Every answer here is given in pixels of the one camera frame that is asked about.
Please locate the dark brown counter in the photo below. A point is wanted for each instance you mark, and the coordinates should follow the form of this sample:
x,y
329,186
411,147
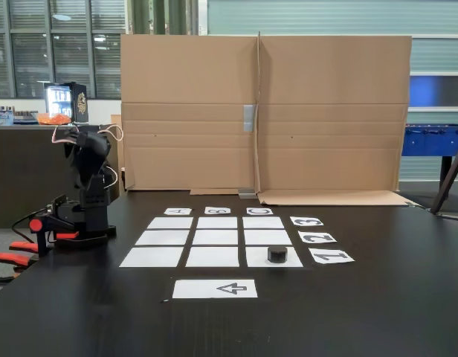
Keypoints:
x,y
21,167

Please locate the paper sheet with arrow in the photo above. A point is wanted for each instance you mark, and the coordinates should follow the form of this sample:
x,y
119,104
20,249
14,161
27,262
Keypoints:
x,y
232,289

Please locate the brown wooden leg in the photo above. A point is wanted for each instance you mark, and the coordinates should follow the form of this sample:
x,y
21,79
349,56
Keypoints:
x,y
450,178

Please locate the large brown cardboard panel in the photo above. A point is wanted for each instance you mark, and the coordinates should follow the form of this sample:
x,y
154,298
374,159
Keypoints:
x,y
188,74
333,74

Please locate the orange snack bag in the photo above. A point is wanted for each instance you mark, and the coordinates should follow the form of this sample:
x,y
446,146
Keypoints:
x,y
54,119

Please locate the black mini fridge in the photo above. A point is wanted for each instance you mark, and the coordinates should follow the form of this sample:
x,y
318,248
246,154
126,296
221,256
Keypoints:
x,y
80,102

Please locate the blank white paper square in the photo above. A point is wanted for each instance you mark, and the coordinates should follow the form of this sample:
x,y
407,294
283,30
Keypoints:
x,y
170,222
217,222
268,237
152,257
163,238
215,237
257,258
263,222
212,257

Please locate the grey tape strip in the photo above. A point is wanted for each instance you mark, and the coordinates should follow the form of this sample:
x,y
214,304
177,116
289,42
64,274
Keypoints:
x,y
247,194
249,118

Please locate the blue foosball table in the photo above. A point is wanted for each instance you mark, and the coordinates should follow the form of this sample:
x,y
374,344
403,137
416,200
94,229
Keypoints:
x,y
429,143

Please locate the paper sheet with number 3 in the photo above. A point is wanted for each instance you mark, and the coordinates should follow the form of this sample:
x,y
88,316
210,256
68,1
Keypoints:
x,y
307,221

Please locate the paper sheet with number 1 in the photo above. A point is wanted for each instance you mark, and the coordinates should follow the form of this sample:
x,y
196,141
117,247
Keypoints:
x,y
331,256

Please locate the paper sheet with number 2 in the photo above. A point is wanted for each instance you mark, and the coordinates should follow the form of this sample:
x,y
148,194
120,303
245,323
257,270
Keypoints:
x,y
317,237

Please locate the paper sheet with letter B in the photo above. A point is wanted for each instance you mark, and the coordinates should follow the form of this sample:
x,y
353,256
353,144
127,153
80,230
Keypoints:
x,y
218,211

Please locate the paper sheet with letter A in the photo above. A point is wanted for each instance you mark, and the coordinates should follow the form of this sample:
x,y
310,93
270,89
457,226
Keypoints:
x,y
177,211

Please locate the paper sheet with letter C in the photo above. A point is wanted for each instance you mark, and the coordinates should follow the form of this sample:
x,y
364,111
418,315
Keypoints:
x,y
259,211

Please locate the black clamp with orange knob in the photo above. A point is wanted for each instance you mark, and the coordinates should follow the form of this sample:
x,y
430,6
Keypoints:
x,y
36,224

